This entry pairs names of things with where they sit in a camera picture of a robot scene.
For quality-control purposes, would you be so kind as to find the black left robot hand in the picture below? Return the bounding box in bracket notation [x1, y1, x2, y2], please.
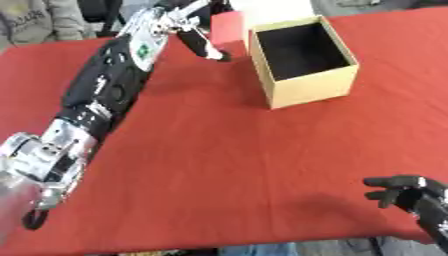
[173, 0, 233, 63]

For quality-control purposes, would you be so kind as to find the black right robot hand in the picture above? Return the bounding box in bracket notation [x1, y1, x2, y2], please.
[360, 174, 448, 255]

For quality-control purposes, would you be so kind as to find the red rectangular block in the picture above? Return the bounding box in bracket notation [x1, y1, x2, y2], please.
[208, 11, 249, 48]

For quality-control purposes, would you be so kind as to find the tan cardboard box black inside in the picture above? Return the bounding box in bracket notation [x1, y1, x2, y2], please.
[227, 0, 361, 111]

